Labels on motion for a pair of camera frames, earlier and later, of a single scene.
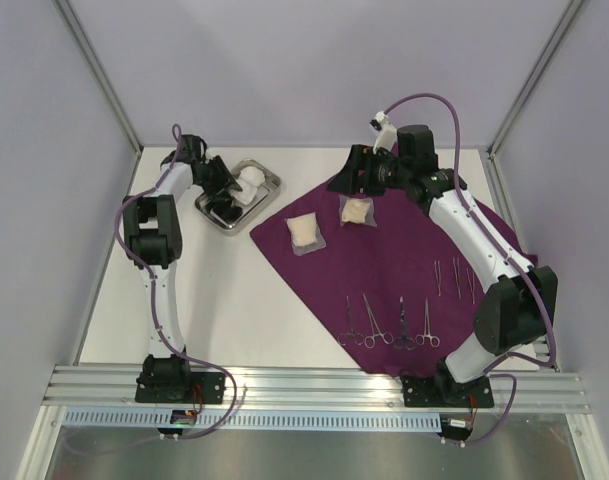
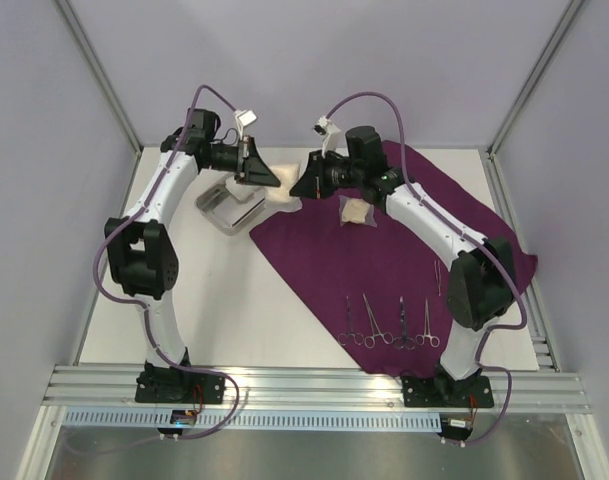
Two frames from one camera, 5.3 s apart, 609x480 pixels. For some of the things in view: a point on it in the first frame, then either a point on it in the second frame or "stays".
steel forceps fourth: x=420 y=339 stays
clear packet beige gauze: x=305 y=233 -> x=278 y=197
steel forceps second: x=370 y=341 stays
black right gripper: x=360 y=168 -> x=318 y=174
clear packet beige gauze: x=356 y=210 stays
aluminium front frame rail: x=308 y=389 stays
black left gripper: x=217 y=191 -> x=249 y=167
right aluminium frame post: x=572 y=9 stays
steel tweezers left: x=438 y=276 stays
